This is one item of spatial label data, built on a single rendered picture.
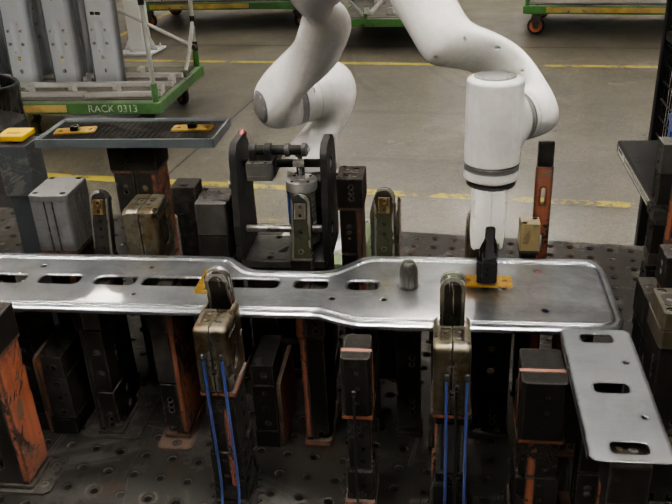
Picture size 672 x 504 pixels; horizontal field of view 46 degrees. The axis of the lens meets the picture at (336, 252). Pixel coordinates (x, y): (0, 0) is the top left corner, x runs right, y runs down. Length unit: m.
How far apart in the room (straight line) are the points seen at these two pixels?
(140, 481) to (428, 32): 0.88
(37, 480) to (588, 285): 0.99
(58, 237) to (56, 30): 4.32
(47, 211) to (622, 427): 1.06
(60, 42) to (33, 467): 4.59
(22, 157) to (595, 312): 1.16
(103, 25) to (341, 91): 4.01
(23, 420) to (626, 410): 0.95
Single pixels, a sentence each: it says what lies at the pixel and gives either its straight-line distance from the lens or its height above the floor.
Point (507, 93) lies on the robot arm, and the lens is 1.18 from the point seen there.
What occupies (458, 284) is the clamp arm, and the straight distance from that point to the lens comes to 1.13.
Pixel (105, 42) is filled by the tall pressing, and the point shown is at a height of 0.57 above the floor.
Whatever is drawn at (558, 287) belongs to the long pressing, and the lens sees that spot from 1.36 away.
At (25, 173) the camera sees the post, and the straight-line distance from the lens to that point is 1.80.
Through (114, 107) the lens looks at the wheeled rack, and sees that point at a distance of 5.36.
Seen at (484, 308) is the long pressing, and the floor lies 1.00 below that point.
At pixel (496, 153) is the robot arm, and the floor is 1.25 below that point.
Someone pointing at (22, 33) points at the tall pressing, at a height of 0.64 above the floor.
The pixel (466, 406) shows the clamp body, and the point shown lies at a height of 0.95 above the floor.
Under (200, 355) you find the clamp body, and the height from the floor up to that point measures 1.00.
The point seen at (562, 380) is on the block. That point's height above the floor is 0.98.
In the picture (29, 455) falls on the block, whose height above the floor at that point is 0.76.
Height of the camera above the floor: 1.66
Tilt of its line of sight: 27 degrees down
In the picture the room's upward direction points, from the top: 3 degrees counter-clockwise
